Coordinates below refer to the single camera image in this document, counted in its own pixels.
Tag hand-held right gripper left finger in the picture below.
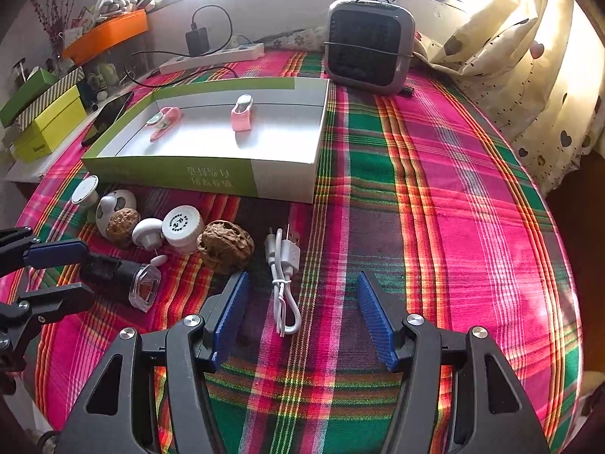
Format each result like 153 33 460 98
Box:
56 271 251 454

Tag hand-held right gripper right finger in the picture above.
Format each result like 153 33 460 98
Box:
357 271 551 454

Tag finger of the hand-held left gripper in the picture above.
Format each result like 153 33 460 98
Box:
0 228 90 276
0 283 96 379

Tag black flashlight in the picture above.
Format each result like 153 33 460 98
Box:
78 253 161 313

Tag white disc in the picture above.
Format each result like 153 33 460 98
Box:
71 175 100 207

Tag large brown walnut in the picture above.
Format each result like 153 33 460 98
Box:
196 220 256 275

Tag white egg-shaped toy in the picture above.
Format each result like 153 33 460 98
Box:
96 189 138 239

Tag white usb cable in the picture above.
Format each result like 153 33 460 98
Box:
265 227 303 337

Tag silver round cap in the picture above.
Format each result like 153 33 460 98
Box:
161 205 205 253

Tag green and white cardboard box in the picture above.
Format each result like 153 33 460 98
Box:
81 77 330 204

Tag small brown walnut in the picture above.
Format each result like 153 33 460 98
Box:
106 208 141 249

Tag white side table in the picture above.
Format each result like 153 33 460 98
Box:
0 146 57 185

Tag white mushroom-shaped knob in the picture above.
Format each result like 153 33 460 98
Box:
131 218 164 248

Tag yellow-green box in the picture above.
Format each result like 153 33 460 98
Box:
12 84 88 162

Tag plaid cloth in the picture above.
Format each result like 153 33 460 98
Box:
0 47 584 454

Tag black smartphone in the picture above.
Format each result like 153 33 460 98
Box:
81 91 135 147

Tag striped box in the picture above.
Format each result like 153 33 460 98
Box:
16 66 86 128

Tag dark green box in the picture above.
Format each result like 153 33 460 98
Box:
0 67 60 128

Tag pink clip with mint pad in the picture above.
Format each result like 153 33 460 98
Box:
230 93 253 133
146 106 181 141

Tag green decorated container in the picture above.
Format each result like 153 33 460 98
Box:
92 62 119 93

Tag glass jar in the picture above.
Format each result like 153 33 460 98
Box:
9 57 29 88

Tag orange tray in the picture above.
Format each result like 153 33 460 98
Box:
61 9 149 66

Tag dried flower branches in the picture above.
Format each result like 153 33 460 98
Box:
31 0 90 53

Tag white power strip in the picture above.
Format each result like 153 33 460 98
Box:
159 42 265 75

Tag black charger adapter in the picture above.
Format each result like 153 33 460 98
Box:
185 27 209 58

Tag grey desktop heater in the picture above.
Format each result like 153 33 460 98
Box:
324 0 417 95

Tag floral pillow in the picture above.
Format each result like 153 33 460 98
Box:
265 26 332 53

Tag cream heart-print curtain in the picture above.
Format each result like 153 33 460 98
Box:
428 0 605 194

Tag black charger cable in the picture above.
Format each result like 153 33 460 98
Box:
124 6 239 88

